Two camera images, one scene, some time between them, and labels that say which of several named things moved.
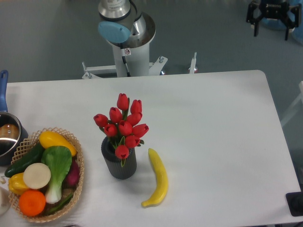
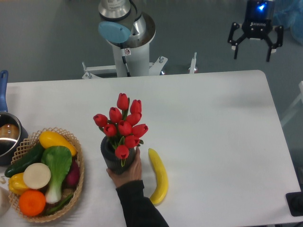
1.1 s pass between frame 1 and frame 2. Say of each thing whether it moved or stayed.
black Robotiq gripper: moved
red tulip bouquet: stayed
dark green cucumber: stayed
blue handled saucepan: stayed
